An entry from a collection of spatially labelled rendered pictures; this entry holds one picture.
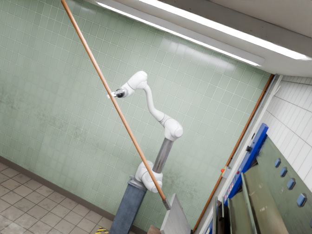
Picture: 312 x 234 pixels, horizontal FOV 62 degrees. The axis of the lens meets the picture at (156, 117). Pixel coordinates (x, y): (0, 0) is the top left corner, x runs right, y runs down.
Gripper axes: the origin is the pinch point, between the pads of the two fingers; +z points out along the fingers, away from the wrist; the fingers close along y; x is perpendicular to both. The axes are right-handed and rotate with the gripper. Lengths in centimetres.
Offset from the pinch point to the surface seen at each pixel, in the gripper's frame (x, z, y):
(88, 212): -116, -113, 160
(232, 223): -122, 8, -41
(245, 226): -119, 22, -51
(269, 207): -102, 38, -71
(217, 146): -101, -121, -40
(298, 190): -86, 60, -88
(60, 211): -93, -88, 179
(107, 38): 76, -122, 23
